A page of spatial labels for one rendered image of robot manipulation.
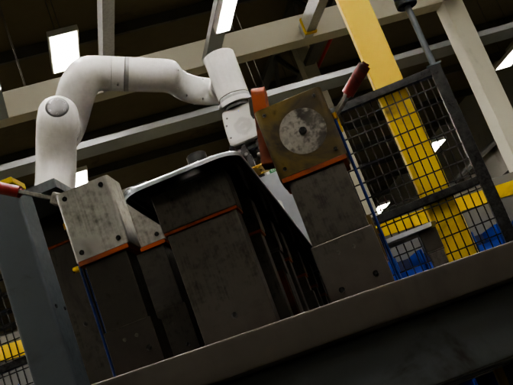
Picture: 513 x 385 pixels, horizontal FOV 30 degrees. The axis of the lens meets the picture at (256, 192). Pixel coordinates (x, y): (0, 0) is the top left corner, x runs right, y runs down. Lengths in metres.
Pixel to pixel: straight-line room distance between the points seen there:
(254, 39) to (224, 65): 4.58
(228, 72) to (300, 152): 1.08
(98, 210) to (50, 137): 0.89
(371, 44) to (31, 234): 1.87
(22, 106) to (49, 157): 4.41
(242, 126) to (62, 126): 0.46
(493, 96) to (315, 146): 5.96
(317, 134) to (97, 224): 0.37
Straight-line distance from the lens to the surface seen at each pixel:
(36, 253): 1.65
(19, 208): 1.67
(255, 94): 1.51
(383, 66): 3.25
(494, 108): 7.33
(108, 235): 1.50
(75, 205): 1.53
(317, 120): 1.46
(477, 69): 7.42
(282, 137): 1.46
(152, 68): 2.50
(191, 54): 6.98
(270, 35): 7.13
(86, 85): 2.50
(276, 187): 2.85
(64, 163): 2.39
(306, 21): 7.02
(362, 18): 3.32
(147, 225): 1.75
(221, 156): 1.39
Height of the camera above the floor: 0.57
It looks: 15 degrees up
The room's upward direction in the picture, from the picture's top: 21 degrees counter-clockwise
